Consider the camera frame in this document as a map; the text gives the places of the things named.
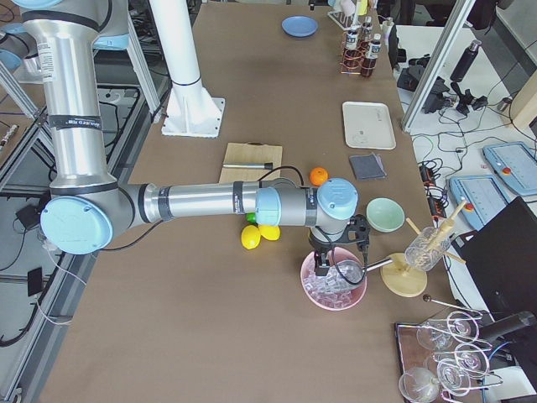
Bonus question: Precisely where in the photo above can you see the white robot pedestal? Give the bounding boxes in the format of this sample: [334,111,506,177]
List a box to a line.
[150,1,225,139]

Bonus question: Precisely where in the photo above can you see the wooden cutting board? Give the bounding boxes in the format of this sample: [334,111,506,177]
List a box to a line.
[219,143,283,183]

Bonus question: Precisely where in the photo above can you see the cream rabbit tray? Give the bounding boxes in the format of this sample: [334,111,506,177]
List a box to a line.
[342,101,396,150]

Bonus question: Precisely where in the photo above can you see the blue teach pendant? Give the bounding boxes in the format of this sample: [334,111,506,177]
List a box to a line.
[482,142,536,196]
[449,175,511,231]

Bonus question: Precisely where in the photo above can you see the tea bottle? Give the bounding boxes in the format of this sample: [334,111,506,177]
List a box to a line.
[360,16,373,46]
[361,34,382,77]
[342,25,360,68]

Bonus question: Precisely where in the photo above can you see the metal ice scoop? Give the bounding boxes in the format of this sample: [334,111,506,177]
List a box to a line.
[334,258,393,289]

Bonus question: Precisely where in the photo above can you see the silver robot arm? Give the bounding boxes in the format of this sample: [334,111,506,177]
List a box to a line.
[19,1,368,275]

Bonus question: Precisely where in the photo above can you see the wine glass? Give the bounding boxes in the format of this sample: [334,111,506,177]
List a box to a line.
[398,367,441,403]
[416,320,453,352]
[436,359,471,397]

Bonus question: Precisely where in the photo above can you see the blue plate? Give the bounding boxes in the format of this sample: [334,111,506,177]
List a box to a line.
[281,15,318,38]

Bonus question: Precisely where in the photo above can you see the black monitor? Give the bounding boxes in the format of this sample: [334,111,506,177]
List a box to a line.
[459,196,536,317]

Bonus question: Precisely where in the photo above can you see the grey cloth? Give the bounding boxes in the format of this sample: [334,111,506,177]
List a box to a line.
[349,153,387,181]

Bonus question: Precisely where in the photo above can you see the orange mandarin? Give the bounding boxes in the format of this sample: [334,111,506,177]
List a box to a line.
[309,166,330,186]

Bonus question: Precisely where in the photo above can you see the green bowl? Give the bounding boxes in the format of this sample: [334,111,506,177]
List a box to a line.
[366,197,405,233]

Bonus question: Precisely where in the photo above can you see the black water bottle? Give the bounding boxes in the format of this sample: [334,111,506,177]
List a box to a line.
[450,39,482,83]

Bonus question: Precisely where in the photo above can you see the copper wire bottle rack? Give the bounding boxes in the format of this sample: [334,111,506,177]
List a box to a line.
[340,31,374,77]

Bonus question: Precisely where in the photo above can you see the green lime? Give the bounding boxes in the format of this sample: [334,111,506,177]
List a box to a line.
[246,212,257,224]

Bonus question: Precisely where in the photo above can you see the clear glass mug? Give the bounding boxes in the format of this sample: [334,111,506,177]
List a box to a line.
[404,227,451,272]

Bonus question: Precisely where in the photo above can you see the clear ice cubes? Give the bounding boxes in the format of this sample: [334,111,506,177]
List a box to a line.
[303,257,362,307]

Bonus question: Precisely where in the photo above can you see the yellow lemon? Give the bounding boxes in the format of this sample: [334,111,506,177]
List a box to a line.
[241,225,261,250]
[258,224,281,241]

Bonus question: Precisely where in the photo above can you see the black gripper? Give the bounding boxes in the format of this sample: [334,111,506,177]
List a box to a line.
[309,227,334,276]

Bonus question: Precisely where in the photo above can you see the wooden cup stand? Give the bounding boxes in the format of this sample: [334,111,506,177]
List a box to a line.
[380,201,466,297]

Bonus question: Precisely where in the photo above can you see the pink bowl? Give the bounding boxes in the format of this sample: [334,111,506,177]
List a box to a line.
[300,247,368,311]

